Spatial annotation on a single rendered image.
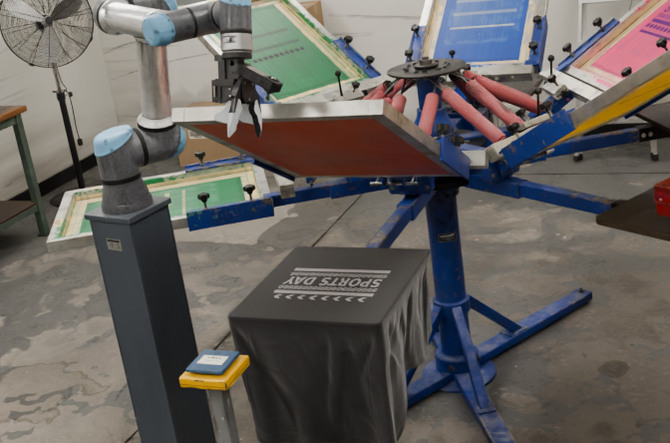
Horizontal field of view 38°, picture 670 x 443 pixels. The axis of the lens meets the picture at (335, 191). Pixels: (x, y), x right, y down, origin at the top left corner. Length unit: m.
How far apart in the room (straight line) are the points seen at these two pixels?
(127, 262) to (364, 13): 4.62
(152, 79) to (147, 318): 0.71
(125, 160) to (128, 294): 0.41
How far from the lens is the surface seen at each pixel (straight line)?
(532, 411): 3.85
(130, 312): 2.97
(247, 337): 2.66
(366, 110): 2.30
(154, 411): 3.12
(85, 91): 8.12
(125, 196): 2.84
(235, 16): 2.27
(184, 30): 2.31
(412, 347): 2.79
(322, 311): 2.59
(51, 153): 7.75
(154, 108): 2.82
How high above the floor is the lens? 2.06
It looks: 19 degrees down
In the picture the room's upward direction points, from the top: 8 degrees counter-clockwise
